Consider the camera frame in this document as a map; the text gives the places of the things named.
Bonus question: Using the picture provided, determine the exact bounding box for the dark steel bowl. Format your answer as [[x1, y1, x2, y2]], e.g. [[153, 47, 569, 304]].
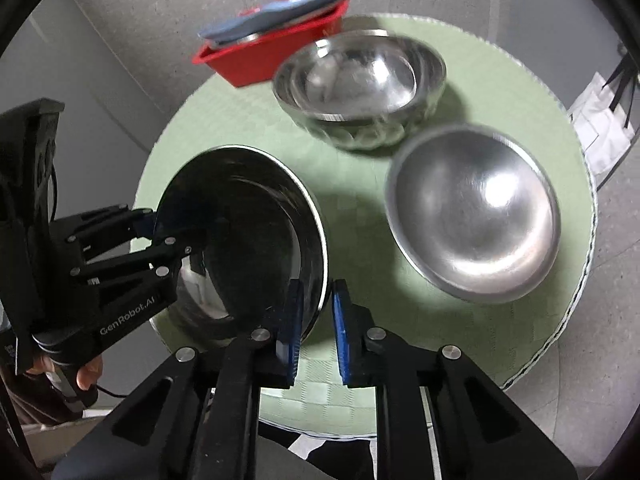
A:
[[155, 145, 329, 348]]

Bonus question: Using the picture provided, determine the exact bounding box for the smooth steel bowl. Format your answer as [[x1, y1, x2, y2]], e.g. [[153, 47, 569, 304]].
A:
[[384, 124, 561, 304]]

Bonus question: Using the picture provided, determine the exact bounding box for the faceted steel bowl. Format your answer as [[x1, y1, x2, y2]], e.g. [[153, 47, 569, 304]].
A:
[[272, 29, 447, 151]]

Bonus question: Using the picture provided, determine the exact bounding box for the person's left hand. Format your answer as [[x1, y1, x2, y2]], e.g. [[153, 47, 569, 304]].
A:
[[25, 352, 104, 392]]

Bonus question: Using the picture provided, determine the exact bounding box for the red plastic bin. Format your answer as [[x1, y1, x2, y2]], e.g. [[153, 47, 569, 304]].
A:
[[191, 0, 349, 88]]

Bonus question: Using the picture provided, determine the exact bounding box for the steel plate in bin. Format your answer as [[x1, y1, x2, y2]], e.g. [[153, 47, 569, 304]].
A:
[[198, 2, 338, 49]]

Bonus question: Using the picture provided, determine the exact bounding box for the green checkered round mat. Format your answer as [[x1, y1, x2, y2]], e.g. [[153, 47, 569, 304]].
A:
[[130, 13, 599, 440]]

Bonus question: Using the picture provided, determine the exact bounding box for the blue plate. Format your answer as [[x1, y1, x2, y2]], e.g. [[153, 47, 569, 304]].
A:
[[198, 0, 342, 48]]

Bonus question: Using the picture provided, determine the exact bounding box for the white tote bag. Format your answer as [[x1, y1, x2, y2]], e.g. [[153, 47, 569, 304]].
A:
[[568, 53, 639, 190]]

